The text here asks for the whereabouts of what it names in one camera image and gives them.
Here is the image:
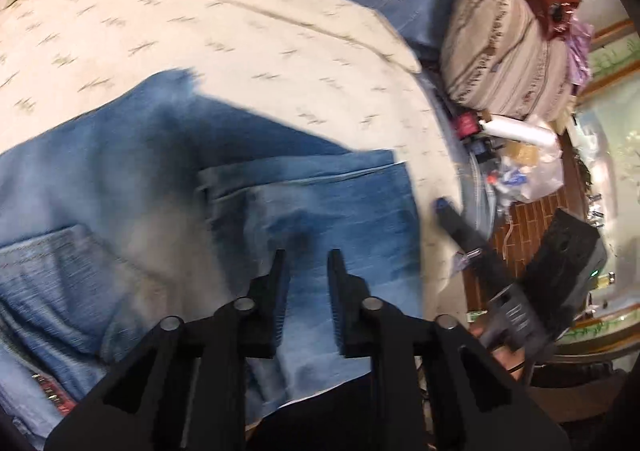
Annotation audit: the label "purple cloth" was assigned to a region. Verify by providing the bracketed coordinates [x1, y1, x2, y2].
[565, 14, 596, 87]

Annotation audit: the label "clear plastic bag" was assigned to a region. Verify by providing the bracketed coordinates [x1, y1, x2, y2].
[492, 131, 566, 204]

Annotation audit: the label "wood framed glass panel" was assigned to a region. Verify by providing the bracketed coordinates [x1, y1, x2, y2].
[570, 21, 640, 347]

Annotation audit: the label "person's right hand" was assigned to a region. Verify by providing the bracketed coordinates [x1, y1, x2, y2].
[472, 321, 531, 377]

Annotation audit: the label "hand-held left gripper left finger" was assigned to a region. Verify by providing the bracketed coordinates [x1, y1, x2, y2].
[44, 248, 291, 451]

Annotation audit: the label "blue denim jeans pants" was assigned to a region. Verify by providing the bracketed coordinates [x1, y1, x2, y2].
[0, 68, 426, 451]

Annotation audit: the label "small red box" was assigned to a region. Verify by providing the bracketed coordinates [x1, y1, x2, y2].
[452, 111, 481, 142]

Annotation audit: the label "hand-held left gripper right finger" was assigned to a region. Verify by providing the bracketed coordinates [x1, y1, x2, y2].
[326, 248, 573, 451]

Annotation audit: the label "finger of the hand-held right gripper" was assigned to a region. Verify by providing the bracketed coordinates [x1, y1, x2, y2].
[435, 198, 516, 302]

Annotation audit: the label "cream leaf print blanket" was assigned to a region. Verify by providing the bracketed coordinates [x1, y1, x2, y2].
[0, 0, 471, 312]

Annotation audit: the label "beige striped pillow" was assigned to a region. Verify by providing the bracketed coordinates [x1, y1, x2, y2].
[440, 0, 576, 119]

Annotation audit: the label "white roll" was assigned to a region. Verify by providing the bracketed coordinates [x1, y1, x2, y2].
[482, 114, 556, 148]

